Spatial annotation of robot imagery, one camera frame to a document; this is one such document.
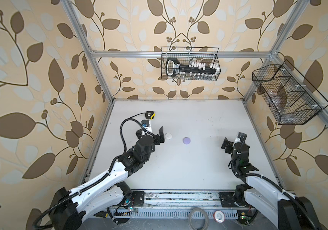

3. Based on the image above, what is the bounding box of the black yellow screwdriver left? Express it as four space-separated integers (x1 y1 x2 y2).
94 211 109 218

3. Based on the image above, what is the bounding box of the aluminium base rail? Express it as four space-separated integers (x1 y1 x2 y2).
64 189 303 210

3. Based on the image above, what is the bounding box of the purple round earbud case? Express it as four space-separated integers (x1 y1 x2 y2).
183 137 191 145

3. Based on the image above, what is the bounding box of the grey tape roll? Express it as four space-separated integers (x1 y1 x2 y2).
188 208 209 230

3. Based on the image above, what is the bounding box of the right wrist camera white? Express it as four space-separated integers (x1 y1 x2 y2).
237 132 247 144

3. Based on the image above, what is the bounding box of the white round disc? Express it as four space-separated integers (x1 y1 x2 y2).
213 210 225 223

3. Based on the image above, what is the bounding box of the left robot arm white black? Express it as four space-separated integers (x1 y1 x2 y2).
32 118 165 230

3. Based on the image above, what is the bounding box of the black wire basket right wall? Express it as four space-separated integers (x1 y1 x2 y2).
252 60 328 125

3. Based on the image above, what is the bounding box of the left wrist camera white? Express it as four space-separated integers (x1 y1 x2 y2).
141 119 152 135

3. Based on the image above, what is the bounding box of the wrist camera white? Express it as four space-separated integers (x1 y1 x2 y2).
237 132 247 144
141 119 152 135

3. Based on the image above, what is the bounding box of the white round earbud case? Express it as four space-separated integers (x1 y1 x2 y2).
164 133 173 140

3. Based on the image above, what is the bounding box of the black wire basket back wall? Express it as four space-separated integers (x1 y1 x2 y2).
161 46 221 81

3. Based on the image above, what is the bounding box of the black wire basket wall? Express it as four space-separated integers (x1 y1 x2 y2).
161 46 221 81
252 60 328 125

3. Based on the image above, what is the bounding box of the black yellow tape measure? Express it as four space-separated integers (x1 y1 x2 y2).
130 111 155 120

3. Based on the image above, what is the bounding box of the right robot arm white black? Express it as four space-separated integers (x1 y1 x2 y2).
219 133 322 230

